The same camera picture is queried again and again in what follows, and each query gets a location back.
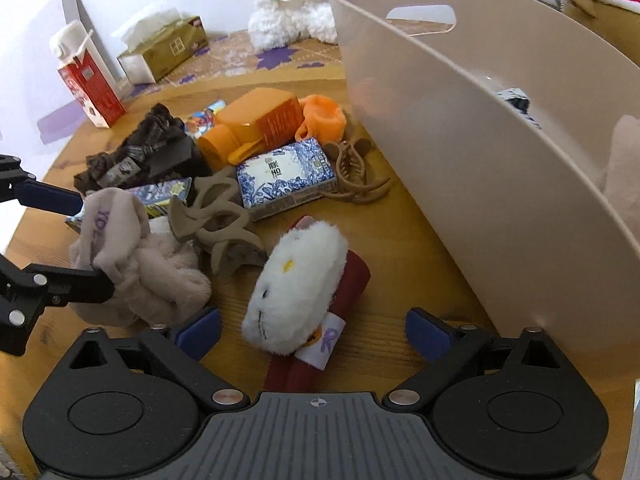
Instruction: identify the red white carton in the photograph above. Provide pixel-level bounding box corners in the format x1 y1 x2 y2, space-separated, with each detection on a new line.
57 52 126 128

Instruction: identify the taupe hair claw clip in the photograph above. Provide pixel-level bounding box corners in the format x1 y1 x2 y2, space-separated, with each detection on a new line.
167 165 268 276

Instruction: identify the blue white patterned box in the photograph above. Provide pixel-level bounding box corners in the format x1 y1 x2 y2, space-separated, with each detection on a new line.
235 137 338 222

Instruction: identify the white blue patterned pouch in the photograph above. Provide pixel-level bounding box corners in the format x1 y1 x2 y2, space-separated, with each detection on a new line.
495 87 546 131

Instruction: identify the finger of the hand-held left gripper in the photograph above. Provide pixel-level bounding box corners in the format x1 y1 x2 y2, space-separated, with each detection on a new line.
0 155 85 217
0 252 117 357

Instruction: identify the beige plastic bin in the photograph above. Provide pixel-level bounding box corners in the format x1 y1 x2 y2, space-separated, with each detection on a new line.
326 0 640 378

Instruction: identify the gold tissue box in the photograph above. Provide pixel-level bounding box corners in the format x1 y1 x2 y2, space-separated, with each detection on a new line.
116 2 210 85

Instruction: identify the white fluffy plush toy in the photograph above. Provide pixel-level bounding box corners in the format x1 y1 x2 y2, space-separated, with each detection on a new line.
241 0 351 51

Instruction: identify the orange box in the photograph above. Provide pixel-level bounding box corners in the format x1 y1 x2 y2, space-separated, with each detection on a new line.
215 87 303 151

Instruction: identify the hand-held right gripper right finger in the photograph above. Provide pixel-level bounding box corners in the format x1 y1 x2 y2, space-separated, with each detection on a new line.
382 306 567 409

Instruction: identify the dark brown plush toy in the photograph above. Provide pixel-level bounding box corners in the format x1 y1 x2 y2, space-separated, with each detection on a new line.
74 103 213 196

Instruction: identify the purple starry box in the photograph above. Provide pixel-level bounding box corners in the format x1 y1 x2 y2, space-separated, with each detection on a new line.
65 177 193 233

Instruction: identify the orange plush toy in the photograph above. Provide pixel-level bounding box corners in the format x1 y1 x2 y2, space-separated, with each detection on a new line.
295 94 347 146

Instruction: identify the grey board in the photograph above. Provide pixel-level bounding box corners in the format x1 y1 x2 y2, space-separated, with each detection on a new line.
60 0 132 101

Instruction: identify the purple patterned table mat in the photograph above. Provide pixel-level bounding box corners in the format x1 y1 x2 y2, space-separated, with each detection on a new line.
35 30 348 146

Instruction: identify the beige fluffy sock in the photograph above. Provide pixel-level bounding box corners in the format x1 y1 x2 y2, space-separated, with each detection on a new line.
67 187 213 328

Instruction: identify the brown plush with red hat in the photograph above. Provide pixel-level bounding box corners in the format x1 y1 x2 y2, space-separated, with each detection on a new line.
562 0 640 68

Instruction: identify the white cat plush toy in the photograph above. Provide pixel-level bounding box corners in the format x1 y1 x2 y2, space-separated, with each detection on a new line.
241 215 372 393

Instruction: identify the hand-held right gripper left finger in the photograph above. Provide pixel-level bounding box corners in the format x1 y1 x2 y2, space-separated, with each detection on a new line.
65 305 252 412

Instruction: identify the tan hair claw clip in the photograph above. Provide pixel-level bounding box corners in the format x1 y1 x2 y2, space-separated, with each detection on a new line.
320 137 393 206

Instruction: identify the orange roll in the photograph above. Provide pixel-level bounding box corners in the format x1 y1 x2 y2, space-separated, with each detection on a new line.
197 125 266 171

